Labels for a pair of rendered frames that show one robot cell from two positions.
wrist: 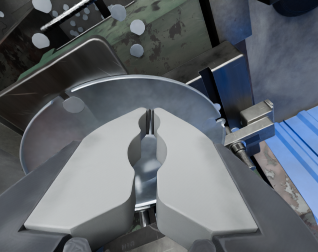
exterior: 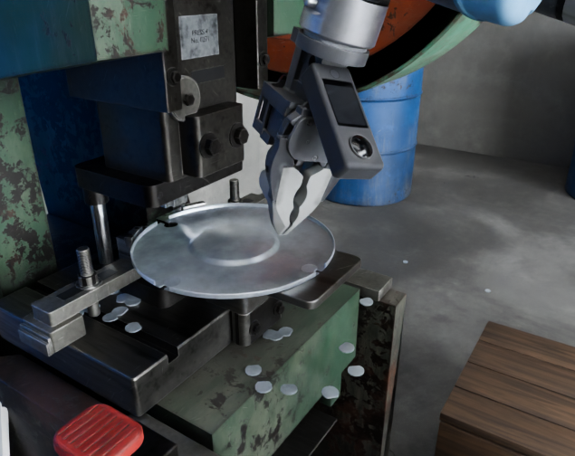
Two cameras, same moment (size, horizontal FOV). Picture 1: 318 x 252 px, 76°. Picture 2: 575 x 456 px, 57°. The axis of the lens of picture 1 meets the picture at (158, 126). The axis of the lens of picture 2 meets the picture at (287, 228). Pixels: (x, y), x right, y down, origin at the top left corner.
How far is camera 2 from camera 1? 0.50 m
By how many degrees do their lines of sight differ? 40
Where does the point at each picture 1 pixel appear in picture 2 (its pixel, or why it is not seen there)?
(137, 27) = (263, 385)
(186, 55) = (188, 385)
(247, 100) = (85, 346)
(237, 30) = not seen: hidden behind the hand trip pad
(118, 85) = (283, 284)
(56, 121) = (316, 257)
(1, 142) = not seen: hidden behind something
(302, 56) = not seen: outside the picture
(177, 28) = (217, 402)
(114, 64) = (292, 294)
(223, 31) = (151, 423)
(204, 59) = (168, 380)
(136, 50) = (253, 370)
